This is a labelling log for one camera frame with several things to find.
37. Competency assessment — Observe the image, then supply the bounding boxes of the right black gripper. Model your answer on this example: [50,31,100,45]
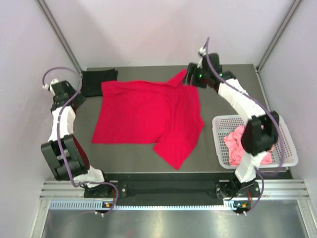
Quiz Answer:
[181,63,210,89]

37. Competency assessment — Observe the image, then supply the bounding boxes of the red polo t shirt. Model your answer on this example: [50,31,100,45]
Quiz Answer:
[92,70,204,170]

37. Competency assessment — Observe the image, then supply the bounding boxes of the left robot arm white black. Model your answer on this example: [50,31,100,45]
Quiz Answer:
[41,79,113,198]

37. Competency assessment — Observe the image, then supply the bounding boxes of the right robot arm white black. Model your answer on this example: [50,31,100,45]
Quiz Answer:
[183,46,280,199]

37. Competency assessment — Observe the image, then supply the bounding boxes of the folded black t shirt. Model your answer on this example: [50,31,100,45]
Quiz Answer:
[81,68,118,98]

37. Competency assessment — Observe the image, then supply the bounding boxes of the white perforated plastic basket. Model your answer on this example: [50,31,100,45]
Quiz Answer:
[212,115,299,169]

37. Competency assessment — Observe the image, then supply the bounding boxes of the pink crumpled t shirt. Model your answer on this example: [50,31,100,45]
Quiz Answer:
[223,125,276,166]

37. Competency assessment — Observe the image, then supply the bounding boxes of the left aluminium corner post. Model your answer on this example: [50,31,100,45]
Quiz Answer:
[35,0,82,73]

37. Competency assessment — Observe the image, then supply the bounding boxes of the aluminium corner post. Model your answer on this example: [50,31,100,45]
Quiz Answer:
[255,0,303,74]
[35,0,82,73]

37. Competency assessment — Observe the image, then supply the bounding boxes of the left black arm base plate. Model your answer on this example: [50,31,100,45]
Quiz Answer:
[84,180,128,199]

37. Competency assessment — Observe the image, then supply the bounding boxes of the slotted grey cable duct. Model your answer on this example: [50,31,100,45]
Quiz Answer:
[50,200,236,211]

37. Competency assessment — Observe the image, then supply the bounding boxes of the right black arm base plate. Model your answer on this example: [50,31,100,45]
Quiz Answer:
[215,179,260,200]

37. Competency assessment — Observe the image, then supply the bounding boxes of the right aluminium corner post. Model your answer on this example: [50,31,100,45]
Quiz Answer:
[255,0,303,74]

